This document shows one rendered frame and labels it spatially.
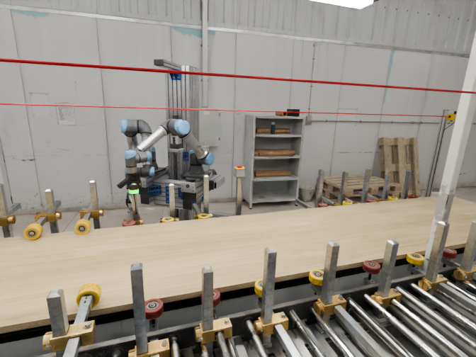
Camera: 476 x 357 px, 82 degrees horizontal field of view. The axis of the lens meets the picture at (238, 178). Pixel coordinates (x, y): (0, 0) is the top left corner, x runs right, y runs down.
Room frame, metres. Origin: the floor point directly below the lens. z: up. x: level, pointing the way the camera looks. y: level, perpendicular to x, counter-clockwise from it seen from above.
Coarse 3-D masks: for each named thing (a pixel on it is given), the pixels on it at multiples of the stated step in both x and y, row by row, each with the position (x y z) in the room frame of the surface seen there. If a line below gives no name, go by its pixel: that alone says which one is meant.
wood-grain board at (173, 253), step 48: (0, 240) 1.37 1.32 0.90; (48, 240) 1.39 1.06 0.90; (96, 240) 1.41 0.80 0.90; (144, 240) 1.43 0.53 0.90; (192, 240) 1.44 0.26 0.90; (240, 240) 1.46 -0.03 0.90; (288, 240) 1.48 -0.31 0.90; (336, 240) 1.50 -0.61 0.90; (384, 240) 1.52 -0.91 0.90; (0, 288) 0.97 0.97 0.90; (48, 288) 0.98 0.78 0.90; (144, 288) 1.00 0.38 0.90; (192, 288) 1.01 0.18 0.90; (240, 288) 1.05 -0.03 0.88
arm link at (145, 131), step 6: (144, 126) 2.29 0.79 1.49; (144, 132) 2.28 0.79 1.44; (150, 132) 2.31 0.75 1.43; (144, 138) 2.27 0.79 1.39; (150, 150) 2.25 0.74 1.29; (144, 162) 2.19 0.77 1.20; (150, 162) 2.21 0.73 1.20; (144, 168) 2.17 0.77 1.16; (150, 168) 2.18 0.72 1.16; (144, 174) 2.16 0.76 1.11; (150, 174) 2.17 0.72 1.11
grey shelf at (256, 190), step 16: (304, 128) 4.58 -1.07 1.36; (256, 144) 4.81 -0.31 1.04; (272, 144) 4.89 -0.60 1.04; (288, 144) 4.98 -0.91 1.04; (256, 160) 4.82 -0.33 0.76; (272, 160) 4.90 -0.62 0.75; (288, 160) 4.99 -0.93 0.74; (272, 176) 4.61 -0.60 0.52; (288, 176) 4.65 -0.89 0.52; (256, 192) 4.83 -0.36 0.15; (272, 192) 4.91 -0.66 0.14; (288, 192) 4.94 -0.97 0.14
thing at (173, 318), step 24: (408, 264) 1.42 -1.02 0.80; (288, 288) 1.17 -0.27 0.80; (336, 288) 1.27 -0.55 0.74; (120, 312) 0.93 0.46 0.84; (168, 312) 0.99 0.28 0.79; (192, 312) 1.02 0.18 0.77; (216, 312) 1.05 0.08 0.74; (0, 336) 0.80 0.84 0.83; (24, 336) 0.82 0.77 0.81; (96, 336) 0.90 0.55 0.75; (120, 336) 0.92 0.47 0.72
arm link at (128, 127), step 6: (126, 120) 2.28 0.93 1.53; (132, 120) 2.29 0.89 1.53; (138, 120) 2.30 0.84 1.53; (126, 126) 2.25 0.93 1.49; (132, 126) 2.27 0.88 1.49; (138, 126) 2.28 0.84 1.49; (126, 132) 2.28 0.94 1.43; (132, 132) 2.29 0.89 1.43; (138, 132) 2.30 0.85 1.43; (132, 138) 2.38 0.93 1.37; (132, 144) 2.44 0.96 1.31; (126, 150) 2.56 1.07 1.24
